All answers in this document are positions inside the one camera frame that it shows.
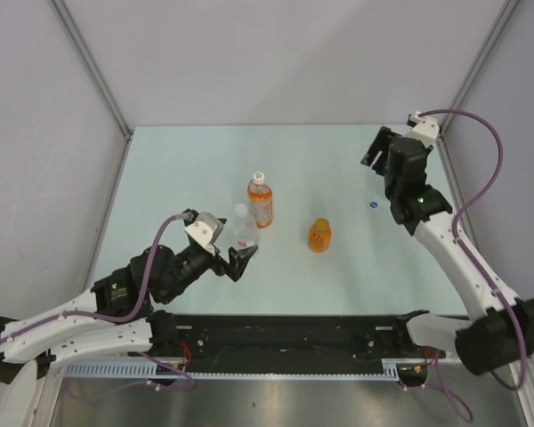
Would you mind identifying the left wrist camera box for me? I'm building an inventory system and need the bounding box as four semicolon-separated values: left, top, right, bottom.
184;211;223;252

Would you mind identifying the orange tea bottle white cap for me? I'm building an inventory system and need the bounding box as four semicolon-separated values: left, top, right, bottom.
247;172;273;229

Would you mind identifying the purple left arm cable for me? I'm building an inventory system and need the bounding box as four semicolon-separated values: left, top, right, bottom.
0;212;192;388

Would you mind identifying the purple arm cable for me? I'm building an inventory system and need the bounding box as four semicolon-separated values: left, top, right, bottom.
0;212;192;388
416;109;530;423

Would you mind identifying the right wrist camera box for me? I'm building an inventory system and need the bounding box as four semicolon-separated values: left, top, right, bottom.
405;111;440;149

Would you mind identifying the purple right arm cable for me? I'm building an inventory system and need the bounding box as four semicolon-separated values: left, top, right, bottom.
416;109;530;423

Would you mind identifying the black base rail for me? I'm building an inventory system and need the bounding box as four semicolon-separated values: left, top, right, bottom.
173;314;434;359

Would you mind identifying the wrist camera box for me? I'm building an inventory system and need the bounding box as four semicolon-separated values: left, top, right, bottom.
405;111;440;149
184;211;223;252

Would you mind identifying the small orange bottle gold cap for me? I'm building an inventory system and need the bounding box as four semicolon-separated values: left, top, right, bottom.
308;218;332;253

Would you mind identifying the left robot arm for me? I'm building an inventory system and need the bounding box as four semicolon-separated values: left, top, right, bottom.
0;209;258;384

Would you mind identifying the white slotted cable duct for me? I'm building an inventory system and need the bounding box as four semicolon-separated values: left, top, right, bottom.
64;359;400;383

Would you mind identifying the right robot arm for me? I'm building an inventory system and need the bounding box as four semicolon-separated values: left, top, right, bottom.
361;123;534;375

